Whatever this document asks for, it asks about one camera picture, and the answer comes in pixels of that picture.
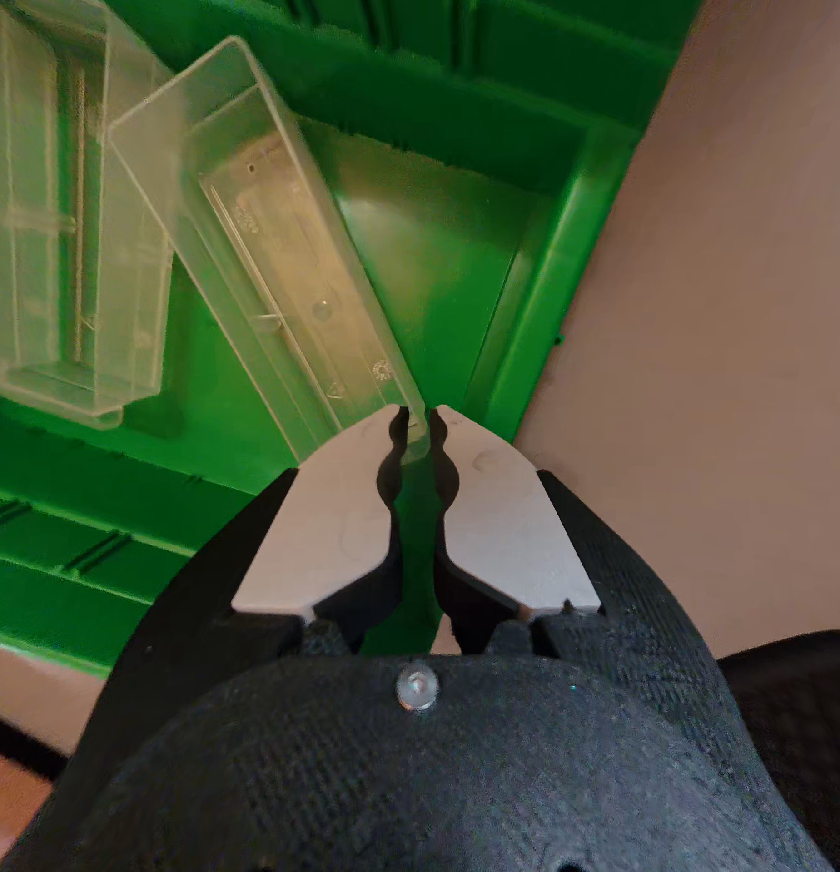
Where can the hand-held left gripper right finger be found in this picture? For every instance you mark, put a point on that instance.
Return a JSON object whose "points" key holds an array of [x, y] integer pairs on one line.
{"points": [[508, 531]]}

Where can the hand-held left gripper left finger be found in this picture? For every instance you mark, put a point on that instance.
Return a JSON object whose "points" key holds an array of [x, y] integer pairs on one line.
{"points": [[324, 531]]}

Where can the clear plastic drawer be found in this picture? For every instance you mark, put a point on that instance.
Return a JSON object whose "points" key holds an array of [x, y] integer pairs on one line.
{"points": [[283, 272], [65, 238]]}

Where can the green plastic bin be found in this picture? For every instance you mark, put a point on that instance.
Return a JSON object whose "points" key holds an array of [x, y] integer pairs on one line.
{"points": [[447, 259]]}

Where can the black mesh office chair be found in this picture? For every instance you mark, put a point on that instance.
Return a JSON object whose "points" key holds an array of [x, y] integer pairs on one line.
{"points": [[801, 736]]}

